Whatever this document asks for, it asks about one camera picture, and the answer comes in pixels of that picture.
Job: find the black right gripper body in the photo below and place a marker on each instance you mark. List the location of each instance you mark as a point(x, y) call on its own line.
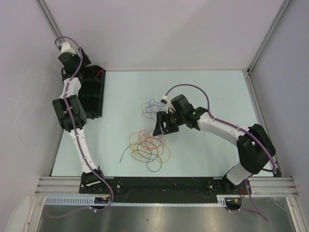
point(176, 118)

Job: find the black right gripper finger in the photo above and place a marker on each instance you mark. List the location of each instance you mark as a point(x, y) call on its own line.
point(169, 127)
point(159, 128)

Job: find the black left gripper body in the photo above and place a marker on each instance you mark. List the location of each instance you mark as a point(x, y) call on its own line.
point(85, 61)

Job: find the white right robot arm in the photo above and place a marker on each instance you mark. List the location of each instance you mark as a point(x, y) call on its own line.
point(255, 148)

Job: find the black compartment storage bin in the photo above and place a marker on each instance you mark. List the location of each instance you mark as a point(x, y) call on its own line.
point(92, 90)

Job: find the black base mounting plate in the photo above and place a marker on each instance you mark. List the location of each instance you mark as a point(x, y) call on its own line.
point(173, 188)

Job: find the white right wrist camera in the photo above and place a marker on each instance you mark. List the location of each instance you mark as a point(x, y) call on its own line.
point(169, 106)

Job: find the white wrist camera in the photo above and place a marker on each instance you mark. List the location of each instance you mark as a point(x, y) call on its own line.
point(66, 47)
point(169, 106)

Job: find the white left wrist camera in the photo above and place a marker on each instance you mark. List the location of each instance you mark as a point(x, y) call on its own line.
point(66, 47)

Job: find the aluminium corner post left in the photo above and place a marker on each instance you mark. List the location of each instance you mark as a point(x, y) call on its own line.
point(47, 14)

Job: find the aluminium corner post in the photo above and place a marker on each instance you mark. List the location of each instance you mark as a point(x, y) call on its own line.
point(47, 14)
point(271, 30)

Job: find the grey slotted cable duct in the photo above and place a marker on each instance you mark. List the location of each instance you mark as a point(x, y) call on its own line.
point(100, 201)

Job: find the aluminium frame rail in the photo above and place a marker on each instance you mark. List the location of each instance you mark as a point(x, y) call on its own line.
point(257, 186)

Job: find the aluminium corner post right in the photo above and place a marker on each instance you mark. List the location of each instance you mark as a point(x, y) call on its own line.
point(271, 30)

